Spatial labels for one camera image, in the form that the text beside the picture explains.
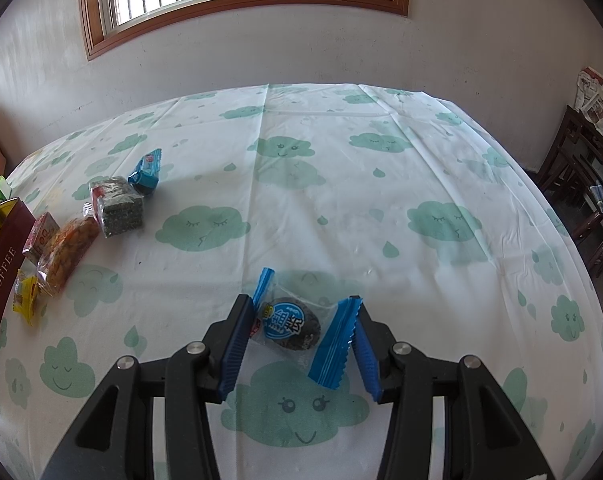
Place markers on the blue round dark cookie packet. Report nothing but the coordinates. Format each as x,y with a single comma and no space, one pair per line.
291,330

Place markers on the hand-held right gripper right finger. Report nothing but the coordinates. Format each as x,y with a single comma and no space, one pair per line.
369,362

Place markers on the white cloud print tablecloth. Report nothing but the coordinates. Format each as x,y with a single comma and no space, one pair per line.
331,210

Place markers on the maroon tin box gold interior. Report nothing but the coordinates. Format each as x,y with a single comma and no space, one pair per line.
1,285

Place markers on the dark wooden chair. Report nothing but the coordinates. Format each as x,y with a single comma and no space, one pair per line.
566,160

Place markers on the blue dried plum packet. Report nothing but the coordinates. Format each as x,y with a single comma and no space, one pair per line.
146,170

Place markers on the pink snack packet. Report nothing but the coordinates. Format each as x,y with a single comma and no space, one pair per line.
39,237

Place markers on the silver red seaweed snack packet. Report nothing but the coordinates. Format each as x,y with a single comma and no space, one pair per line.
119,210

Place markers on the clear packet of orange nuts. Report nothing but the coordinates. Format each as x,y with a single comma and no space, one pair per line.
64,255

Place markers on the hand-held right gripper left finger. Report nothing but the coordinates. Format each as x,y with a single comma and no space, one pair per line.
234,347

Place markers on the blue patterned cloth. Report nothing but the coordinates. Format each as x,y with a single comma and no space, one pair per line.
600,197

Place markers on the stack of newspapers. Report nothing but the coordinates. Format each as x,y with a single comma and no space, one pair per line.
599,105

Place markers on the yellow-ended clear candy packet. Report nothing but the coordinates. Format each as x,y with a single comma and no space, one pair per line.
26,300

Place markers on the brown framed window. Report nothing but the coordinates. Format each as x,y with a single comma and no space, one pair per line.
94,20

